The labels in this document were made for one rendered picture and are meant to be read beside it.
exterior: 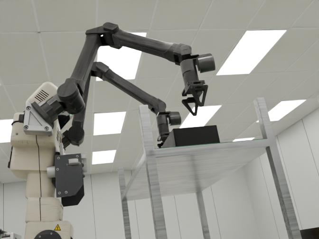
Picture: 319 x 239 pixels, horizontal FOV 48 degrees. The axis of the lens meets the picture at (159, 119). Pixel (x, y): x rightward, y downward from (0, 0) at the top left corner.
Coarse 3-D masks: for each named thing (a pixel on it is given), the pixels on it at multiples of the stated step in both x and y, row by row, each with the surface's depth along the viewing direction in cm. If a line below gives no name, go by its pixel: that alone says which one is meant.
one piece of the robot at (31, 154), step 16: (16, 128) 138; (16, 144) 139; (32, 144) 140; (48, 144) 140; (16, 160) 139; (32, 160) 140; (48, 160) 141; (16, 176) 150; (32, 176) 139; (32, 192) 137; (48, 192) 138; (32, 208) 131; (48, 208) 132; (32, 224) 129; (48, 224) 130; (64, 224) 131
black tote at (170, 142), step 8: (184, 128) 134; (192, 128) 134; (200, 128) 135; (208, 128) 135; (216, 128) 136; (168, 136) 141; (176, 136) 132; (184, 136) 133; (192, 136) 133; (200, 136) 134; (208, 136) 134; (216, 136) 135; (168, 144) 142; (176, 144) 131; (184, 144) 131; (192, 144) 132; (200, 144) 133
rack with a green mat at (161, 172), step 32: (160, 160) 116; (192, 160) 123; (224, 160) 131; (128, 192) 167; (160, 192) 181; (192, 192) 199; (288, 192) 115; (128, 224) 187; (160, 224) 104; (288, 224) 112
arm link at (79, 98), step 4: (56, 96) 136; (80, 96) 136; (76, 100) 134; (80, 100) 136; (64, 104) 135; (68, 104) 134; (72, 104) 134; (76, 104) 135; (80, 104) 137; (64, 108) 136; (68, 108) 136; (72, 108) 135; (76, 108) 136
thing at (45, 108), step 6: (36, 102) 128; (42, 102) 132; (48, 102) 132; (54, 102) 132; (36, 108) 128; (42, 108) 130; (48, 108) 131; (54, 108) 132; (60, 108) 134; (42, 114) 127; (48, 114) 131; (54, 114) 132; (48, 120) 130; (54, 120) 135
